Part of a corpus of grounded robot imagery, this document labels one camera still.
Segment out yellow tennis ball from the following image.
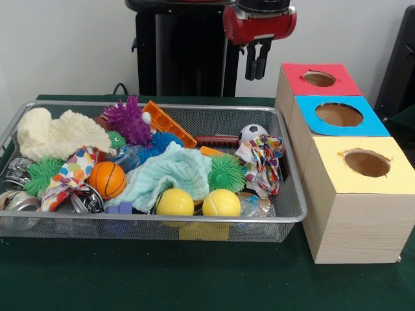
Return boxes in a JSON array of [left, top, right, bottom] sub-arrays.
[[202, 189, 243, 217]]

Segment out black cable loop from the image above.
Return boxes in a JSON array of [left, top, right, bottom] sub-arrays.
[[112, 82, 130, 97]]

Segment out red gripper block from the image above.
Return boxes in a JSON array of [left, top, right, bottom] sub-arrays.
[[222, 3, 298, 82]]

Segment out small soccer ball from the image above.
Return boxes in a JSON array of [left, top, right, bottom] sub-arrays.
[[239, 124, 270, 143]]

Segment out colourful polka dot cloth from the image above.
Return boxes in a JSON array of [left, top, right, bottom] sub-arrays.
[[235, 134, 286, 199], [40, 146, 105, 212]]

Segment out shallow mesh bin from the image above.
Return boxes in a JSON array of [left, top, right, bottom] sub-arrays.
[[0, 100, 308, 242]]

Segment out purple spiky toy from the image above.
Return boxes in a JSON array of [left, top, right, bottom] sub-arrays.
[[102, 95, 153, 146]]

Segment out wooden box with three holes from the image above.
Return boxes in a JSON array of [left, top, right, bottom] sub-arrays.
[[274, 62, 415, 265]]

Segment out orange toy basketball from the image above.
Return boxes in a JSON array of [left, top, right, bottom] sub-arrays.
[[88, 161, 127, 200]]

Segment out smooth yellow ball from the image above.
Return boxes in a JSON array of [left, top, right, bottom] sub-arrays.
[[155, 188, 195, 216]]

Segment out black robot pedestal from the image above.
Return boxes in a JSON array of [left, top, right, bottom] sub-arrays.
[[124, 0, 250, 97]]

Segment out mint green cloth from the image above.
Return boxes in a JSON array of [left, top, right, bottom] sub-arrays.
[[104, 141, 213, 212]]

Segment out cream knitted cloth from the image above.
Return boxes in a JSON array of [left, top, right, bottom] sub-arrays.
[[15, 107, 117, 163]]

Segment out dark green cloth side table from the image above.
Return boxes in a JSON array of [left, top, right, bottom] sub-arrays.
[[387, 105, 415, 140]]

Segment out dark green tablecloth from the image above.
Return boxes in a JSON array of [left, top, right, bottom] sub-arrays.
[[0, 93, 415, 311]]

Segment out black upright panel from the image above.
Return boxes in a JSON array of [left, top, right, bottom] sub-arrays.
[[374, 5, 415, 114]]

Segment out orange toy brick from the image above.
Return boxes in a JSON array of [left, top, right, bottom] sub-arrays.
[[141, 100, 198, 149]]

